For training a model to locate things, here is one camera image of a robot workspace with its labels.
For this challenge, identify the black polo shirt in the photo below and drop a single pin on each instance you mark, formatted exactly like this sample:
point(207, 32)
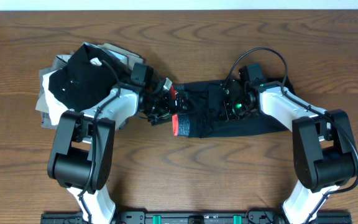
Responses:
point(87, 78)

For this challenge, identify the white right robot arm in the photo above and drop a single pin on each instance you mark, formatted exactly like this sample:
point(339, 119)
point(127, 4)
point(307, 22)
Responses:
point(325, 156)

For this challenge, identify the black leggings with red waistband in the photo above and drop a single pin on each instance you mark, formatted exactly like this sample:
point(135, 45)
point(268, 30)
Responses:
point(206, 117)

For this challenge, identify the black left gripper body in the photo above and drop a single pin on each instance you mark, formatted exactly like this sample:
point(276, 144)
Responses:
point(157, 109)

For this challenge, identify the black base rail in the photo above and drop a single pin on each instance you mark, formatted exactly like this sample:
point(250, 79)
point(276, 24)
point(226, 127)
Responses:
point(251, 216)

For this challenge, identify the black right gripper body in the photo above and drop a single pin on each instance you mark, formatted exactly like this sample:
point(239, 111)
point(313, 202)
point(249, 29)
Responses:
point(237, 109)

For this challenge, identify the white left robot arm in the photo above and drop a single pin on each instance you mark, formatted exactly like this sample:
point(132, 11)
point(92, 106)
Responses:
point(81, 155)

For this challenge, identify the white t-shirt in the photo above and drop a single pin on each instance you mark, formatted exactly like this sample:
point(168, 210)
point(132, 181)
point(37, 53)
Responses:
point(56, 108)

